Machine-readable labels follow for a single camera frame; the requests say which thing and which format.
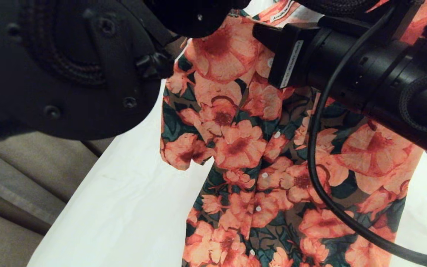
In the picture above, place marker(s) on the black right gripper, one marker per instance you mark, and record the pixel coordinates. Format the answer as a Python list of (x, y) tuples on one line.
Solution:
[(339, 66)]

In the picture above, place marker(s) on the orange floral short-sleeve shirt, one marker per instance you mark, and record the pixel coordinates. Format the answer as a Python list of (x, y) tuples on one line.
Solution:
[(243, 148)]

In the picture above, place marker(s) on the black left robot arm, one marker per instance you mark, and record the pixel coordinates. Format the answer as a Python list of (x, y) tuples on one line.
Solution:
[(69, 74)]

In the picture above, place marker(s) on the white sheeted bed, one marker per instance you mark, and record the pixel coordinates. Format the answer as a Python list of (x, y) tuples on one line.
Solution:
[(124, 207)]

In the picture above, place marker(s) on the beige curtain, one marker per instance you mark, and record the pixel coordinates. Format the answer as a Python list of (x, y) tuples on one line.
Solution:
[(13, 185)]

